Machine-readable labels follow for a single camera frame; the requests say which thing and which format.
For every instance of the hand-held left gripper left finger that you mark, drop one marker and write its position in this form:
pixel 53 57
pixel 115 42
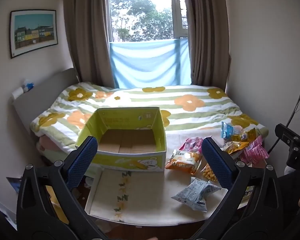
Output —
pixel 81 161

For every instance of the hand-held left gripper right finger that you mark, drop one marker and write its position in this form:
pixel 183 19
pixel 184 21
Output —
pixel 217 162

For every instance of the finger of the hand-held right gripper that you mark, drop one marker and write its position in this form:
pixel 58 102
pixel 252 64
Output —
pixel 286 133

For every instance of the clear corn snack packet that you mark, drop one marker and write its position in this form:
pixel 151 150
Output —
pixel 208 172

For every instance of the yellow white snack packet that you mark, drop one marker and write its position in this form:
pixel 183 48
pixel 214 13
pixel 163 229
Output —
pixel 233 147

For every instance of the pink strawberry snack packet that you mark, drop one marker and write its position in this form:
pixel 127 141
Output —
pixel 192 143

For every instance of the orange white snack packet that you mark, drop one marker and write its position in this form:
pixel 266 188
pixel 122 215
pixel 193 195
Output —
pixel 183 161

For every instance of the blue white snack packet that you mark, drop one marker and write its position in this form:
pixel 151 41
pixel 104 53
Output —
pixel 228 130

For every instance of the pink striped snack packet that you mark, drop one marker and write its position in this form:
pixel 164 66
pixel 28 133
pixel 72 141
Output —
pixel 255 152

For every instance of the silver grey snack packet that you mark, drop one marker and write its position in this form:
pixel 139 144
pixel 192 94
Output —
pixel 195 192

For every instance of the green cardboard box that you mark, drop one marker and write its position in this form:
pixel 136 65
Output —
pixel 130 161

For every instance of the pink folded cloth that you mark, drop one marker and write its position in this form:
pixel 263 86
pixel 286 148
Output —
pixel 50 143

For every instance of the yellow label packet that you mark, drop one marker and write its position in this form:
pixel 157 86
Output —
pixel 247 194

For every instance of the yellow cardboard box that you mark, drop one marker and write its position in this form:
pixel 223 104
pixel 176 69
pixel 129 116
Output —
pixel 53 205

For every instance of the blue book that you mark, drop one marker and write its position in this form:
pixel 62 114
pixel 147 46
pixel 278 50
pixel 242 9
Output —
pixel 15 183

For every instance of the grey bed headboard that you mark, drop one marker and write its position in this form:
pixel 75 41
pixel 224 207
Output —
pixel 42 92

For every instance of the floral striped blanket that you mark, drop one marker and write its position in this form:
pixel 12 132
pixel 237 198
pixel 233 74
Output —
pixel 145 100

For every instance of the blue white bottle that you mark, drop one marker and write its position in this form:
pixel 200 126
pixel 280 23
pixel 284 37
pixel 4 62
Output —
pixel 29 85

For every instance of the white tissue roll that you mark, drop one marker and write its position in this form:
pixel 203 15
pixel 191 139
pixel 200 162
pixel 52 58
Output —
pixel 17 93

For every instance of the light blue cloth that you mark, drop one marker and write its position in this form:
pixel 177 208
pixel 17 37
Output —
pixel 150 65

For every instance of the brown curtain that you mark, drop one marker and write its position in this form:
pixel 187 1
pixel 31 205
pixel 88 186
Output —
pixel 207 30
pixel 90 30

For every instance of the framed houses picture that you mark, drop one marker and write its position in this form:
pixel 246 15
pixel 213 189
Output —
pixel 33 32

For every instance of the window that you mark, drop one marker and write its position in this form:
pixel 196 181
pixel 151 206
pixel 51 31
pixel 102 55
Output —
pixel 140 10

